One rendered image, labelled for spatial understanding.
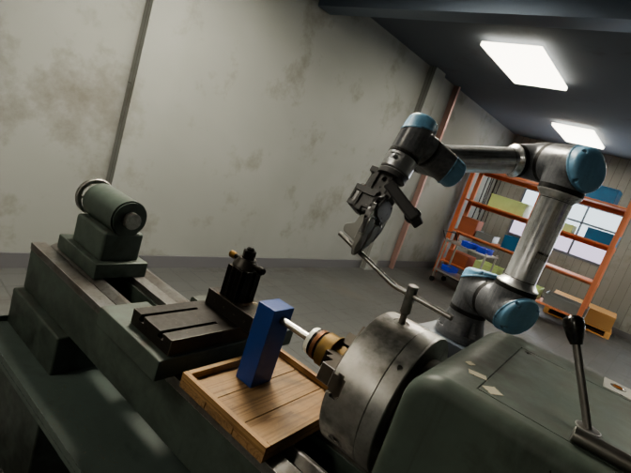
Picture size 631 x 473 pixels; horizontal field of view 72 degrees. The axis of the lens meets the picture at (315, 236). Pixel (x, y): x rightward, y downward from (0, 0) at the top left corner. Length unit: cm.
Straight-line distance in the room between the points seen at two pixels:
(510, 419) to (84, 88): 346
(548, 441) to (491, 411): 8
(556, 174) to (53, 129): 323
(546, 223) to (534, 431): 70
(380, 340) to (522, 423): 30
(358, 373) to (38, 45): 317
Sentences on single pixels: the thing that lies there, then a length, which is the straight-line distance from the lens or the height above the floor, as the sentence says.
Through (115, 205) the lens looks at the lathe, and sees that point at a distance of 166.
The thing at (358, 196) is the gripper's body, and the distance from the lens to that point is 100.
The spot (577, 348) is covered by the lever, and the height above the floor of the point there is 136.
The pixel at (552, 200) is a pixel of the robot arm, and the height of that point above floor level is 159.
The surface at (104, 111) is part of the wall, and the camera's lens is 378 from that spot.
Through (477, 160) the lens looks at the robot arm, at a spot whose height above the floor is 163.
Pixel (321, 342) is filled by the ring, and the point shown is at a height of 111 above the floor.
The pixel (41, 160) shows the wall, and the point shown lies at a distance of 372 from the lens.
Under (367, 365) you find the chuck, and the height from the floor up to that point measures 117.
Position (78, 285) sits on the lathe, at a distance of 162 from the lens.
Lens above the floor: 153
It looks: 11 degrees down
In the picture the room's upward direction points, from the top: 18 degrees clockwise
